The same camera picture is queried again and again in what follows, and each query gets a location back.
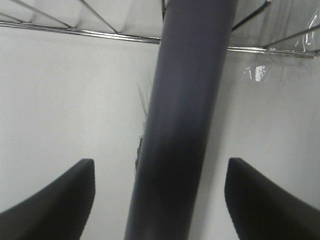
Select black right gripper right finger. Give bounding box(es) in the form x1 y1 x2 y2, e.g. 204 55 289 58
224 157 320 240

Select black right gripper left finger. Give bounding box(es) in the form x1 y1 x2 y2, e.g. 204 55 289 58
0 159 95 240

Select purple brush black bristles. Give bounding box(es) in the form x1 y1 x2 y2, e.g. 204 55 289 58
124 0 238 240

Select chrome wire dish rack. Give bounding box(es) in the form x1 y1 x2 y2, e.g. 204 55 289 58
0 0 320 59

